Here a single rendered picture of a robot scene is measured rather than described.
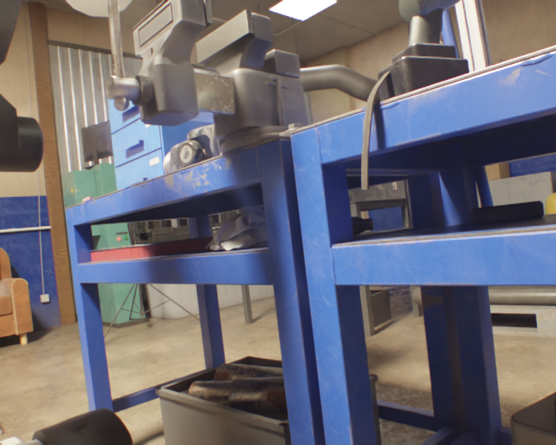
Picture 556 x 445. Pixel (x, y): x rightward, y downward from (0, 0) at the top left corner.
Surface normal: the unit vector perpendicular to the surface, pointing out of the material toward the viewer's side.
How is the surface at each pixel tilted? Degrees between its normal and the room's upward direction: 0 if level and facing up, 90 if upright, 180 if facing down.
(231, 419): 90
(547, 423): 0
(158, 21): 90
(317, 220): 90
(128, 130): 90
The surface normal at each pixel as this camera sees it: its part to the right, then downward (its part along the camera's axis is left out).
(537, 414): -0.11, -0.99
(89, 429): 0.41, -0.83
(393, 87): -0.92, 0.11
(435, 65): 0.36, -0.05
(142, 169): -0.72, 0.07
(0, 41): 0.73, 0.33
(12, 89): 0.68, -0.08
